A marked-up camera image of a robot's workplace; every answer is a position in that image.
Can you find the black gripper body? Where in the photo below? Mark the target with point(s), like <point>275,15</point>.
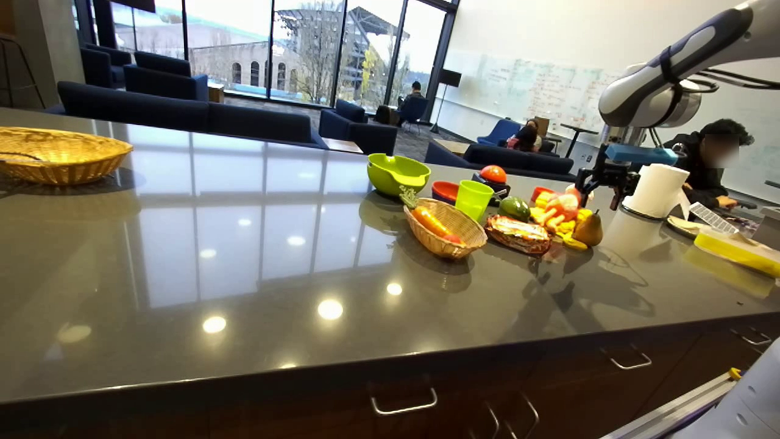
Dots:
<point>613,171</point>

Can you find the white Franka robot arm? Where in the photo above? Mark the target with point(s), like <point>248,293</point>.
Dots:
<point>682,57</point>

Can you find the white mug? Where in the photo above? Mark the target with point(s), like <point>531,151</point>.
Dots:
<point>654,192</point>

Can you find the pink toy pomegranate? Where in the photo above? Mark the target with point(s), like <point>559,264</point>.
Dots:
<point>566,203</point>

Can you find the small round side table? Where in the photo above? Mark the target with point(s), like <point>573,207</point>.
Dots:
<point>577,130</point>

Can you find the toy peach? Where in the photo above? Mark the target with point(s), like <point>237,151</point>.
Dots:
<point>540,198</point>

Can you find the yellow toy banana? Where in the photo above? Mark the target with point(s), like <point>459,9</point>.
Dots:
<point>549,221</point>

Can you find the dark blue lounge sofa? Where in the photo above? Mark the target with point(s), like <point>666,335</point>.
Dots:
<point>519,159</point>

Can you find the person reclining on sofa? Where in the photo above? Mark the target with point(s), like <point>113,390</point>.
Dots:
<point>527,137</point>

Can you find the dark-haired person at desk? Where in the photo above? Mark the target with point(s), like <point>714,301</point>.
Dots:
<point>691,159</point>

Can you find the toy sandwich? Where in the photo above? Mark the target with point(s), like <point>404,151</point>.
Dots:
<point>519,236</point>

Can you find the orange toy fruit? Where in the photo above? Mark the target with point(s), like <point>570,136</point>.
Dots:
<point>493,174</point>

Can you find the white remote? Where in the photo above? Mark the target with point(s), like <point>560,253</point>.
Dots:
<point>711,219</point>

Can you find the green plastic cup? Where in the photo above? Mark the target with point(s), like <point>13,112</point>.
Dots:
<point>474,203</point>

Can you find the yellow sponge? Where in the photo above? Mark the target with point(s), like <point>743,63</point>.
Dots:
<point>733,253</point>

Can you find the red plastic bowl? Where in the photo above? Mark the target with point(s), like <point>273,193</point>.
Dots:
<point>443,192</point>

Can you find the oval wicker basket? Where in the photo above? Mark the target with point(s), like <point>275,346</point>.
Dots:
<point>447,246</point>

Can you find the orange toy carrot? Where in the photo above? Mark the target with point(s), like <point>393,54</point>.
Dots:
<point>432,221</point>

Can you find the green plastic bowl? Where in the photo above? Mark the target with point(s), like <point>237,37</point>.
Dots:
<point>397,174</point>

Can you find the distant seated person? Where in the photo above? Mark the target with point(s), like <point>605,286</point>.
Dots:
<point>415,92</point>

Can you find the dark blue armchair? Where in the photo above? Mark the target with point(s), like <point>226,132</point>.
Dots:
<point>357,130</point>

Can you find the long dark blue sofa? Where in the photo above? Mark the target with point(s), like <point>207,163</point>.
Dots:
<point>185,113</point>

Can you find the dark wood drawer cabinet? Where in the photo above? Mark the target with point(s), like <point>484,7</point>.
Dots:
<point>245,410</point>

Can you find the dark blue sofa by window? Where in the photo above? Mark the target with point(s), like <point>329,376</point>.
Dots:
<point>161,76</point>

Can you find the round yellow woven basket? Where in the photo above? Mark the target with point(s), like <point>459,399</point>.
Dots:
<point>56,159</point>

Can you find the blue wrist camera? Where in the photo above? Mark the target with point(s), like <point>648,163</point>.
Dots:
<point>641,156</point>

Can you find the white metal rail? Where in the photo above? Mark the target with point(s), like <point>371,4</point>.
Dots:
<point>674,407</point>

